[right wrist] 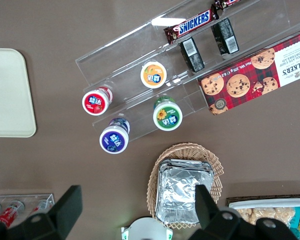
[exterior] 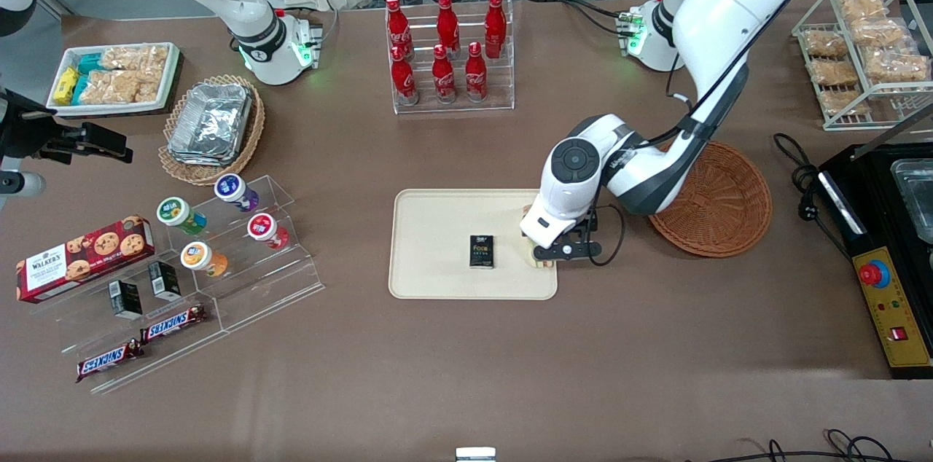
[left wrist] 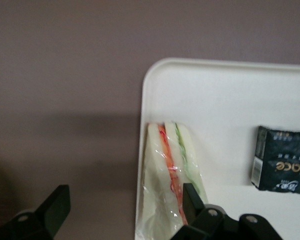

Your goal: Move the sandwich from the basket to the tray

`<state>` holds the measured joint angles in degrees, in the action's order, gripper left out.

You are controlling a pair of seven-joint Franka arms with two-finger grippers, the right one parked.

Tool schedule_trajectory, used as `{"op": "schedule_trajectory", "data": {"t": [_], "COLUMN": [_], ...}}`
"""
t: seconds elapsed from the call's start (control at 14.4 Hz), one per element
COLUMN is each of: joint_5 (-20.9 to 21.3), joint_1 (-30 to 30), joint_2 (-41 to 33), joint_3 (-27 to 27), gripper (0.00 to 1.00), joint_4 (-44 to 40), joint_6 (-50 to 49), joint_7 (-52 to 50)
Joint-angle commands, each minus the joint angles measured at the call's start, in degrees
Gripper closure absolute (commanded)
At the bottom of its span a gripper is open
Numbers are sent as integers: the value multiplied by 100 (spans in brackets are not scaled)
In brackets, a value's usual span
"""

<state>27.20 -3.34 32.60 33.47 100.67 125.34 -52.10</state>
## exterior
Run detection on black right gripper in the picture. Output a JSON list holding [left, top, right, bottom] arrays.
[[0, 90, 134, 162]]

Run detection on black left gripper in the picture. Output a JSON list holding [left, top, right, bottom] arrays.
[[534, 210, 604, 262]]

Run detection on white rectangular snack tray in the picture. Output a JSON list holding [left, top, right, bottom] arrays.
[[46, 42, 181, 117]]

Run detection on beige plastic tray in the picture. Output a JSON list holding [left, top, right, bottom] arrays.
[[388, 189, 558, 301]]

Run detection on oval light wicker basket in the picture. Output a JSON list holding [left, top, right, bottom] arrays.
[[159, 74, 266, 187]]

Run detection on round brown wicker basket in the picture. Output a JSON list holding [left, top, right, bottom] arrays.
[[647, 140, 773, 259]]

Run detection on clear bag rice crackers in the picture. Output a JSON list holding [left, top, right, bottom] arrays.
[[101, 45, 169, 72], [79, 69, 163, 105]]

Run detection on yellow snack packet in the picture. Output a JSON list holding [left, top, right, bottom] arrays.
[[54, 67, 79, 105]]

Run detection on small black box gold print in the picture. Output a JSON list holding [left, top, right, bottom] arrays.
[[469, 235, 496, 270]]

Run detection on green lid cup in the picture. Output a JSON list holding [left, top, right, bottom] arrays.
[[157, 197, 208, 236]]

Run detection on stack of foil containers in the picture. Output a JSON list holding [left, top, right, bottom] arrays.
[[168, 83, 254, 168]]

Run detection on red Walkers cookie box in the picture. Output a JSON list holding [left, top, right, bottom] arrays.
[[16, 215, 156, 304]]

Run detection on purple lid cup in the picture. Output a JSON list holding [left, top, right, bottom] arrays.
[[214, 173, 260, 213]]

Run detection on orange lid cup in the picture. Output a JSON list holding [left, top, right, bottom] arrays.
[[181, 241, 229, 279]]

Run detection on small black carton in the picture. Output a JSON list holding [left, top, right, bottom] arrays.
[[109, 280, 144, 321], [148, 260, 182, 302]]

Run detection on red lid cup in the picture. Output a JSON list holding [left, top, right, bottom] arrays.
[[247, 213, 290, 251]]

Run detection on clear acrylic bottle rack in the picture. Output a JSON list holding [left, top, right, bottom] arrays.
[[385, 0, 515, 115]]

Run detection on Snickers chocolate bar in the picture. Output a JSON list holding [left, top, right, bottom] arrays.
[[76, 339, 145, 383], [140, 304, 209, 345]]

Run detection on red cola bottle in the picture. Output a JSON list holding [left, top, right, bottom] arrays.
[[484, 0, 507, 59], [386, 0, 411, 49], [391, 45, 420, 106], [464, 42, 488, 103], [432, 44, 458, 104], [436, 0, 461, 52]]

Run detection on clear acrylic stepped stand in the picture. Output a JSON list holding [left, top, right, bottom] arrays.
[[33, 174, 326, 396]]

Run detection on red emergency stop button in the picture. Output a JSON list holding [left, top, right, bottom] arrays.
[[859, 260, 891, 290]]

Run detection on black appliance box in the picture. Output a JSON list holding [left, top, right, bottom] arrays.
[[816, 144, 933, 380]]

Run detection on clear bag of cookies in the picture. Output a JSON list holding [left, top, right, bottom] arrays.
[[864, 50, 931, 83], [818, 89, 873, 117], [809, 59, 860, 88], [802, 28, 851, 59], [849, 17, 909, 48], [837, 0, 887, 20]]

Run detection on yellow control panel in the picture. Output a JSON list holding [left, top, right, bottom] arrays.
[[851, 247, 933, 370]]

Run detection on clear plastic container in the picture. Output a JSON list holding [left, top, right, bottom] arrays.
[[891, 159, 933, 245]]

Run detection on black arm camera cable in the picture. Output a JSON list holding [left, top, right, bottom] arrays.
[[592, 0, 832, 268]]

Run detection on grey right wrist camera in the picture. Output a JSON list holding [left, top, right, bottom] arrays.
[[0, 171, 47, 198]]

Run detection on black power cable with plug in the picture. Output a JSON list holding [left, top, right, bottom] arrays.
[[773, 133, 855, 260]]

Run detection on white wire rack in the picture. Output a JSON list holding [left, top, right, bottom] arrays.
[[792, 0, 933, 132]]

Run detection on black floor cables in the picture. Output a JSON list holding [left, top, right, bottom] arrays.
[[685, 428, 933, 462]]

